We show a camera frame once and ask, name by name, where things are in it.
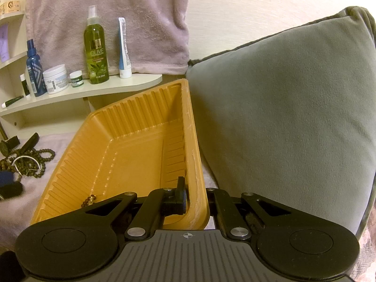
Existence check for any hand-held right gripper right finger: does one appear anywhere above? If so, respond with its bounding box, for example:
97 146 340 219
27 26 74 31
206 187 292 241

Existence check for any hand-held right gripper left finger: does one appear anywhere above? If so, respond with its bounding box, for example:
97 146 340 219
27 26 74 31
84 176 188 241

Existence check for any orange ribbed plastic tray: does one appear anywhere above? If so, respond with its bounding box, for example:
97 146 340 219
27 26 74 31
30 78 210 231

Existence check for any brown beaded necklace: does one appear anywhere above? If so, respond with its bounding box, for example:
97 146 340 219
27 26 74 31
18 148 56 180
0 156 33 180

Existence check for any silver bead necklace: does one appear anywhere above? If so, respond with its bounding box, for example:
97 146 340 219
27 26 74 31
11 153 42 177

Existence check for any grey-green pillow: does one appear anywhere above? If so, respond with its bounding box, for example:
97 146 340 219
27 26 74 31
186 6 376 238

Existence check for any cream corner shelf unit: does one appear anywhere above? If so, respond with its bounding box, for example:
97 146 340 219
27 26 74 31
0 9 163 130

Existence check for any white and blue tube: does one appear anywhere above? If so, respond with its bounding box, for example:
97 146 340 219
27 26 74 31
118 17 132 79

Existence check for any small green and white jar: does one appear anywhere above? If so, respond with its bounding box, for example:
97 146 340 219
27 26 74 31
69 71 84 89

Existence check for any patterned pink cloth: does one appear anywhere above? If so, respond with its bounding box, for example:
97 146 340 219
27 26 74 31
357 226 376 275

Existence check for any green spray bottle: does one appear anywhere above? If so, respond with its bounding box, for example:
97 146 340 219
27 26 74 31
84 5 110 85

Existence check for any white cream jar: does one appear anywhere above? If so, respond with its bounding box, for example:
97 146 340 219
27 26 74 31
43 64 70 95

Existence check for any pink fleece towel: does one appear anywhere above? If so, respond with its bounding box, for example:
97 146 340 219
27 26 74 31
25 0 190 80

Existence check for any dark round-ended object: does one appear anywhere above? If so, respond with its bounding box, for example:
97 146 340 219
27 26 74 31
0 136 20 156

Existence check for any small black white tube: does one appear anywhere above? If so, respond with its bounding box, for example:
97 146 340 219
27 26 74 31
20 73 31 97

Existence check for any blue spray bottle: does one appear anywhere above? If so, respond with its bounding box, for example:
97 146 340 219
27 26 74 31
26 39 47 97

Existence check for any dark green tube white cap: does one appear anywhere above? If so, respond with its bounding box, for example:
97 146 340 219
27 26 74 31
1 95 24 109

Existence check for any purple tube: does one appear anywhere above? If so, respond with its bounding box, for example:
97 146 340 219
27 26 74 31
0 25 10 63

